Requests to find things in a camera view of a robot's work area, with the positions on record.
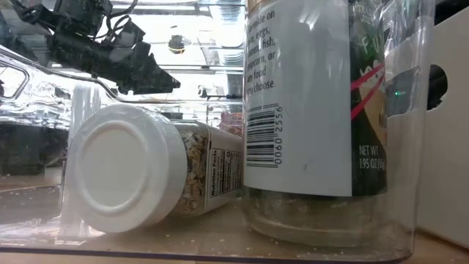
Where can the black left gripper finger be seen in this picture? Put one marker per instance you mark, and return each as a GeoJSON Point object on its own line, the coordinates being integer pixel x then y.
{"type": "Point", "coordinates": [146, 81]}
{"type": "Point", "coordinates": [133, 44]}

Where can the white pillar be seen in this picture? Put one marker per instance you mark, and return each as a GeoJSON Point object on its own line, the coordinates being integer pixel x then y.
{"type": "Point", "coordinates": [84, 102]}

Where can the clear plastic storage bin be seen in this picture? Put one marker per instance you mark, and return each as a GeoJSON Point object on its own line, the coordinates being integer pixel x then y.
{"type": "Point", "coordinates": [220, 236]}

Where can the silver ventilation duct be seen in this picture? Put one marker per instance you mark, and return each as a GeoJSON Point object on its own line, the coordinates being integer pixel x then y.
{"type": "Point", "coordinates": [229, 22]}

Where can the furikake jar white label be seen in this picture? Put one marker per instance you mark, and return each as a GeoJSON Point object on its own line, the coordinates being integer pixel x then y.
{"type": "Point", "coordinates": [300, 110]}

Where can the long ceiling light strip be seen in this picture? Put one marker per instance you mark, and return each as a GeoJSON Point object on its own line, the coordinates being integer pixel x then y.
{"type": "Point", "coordinates": [201, 67]}

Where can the white lid dried flakes jar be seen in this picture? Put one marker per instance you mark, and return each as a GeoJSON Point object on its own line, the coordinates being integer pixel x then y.
{"type": "Point", "coordinates": [124, 168]}

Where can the white plastic tray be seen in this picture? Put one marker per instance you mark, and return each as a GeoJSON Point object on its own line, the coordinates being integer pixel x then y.
{"type": "Point", "coordinates": [450, 146]}

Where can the black monitor screen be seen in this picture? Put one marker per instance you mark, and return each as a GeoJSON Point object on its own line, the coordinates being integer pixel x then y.
{"type": "Point", "coordinates": [172, 115]}

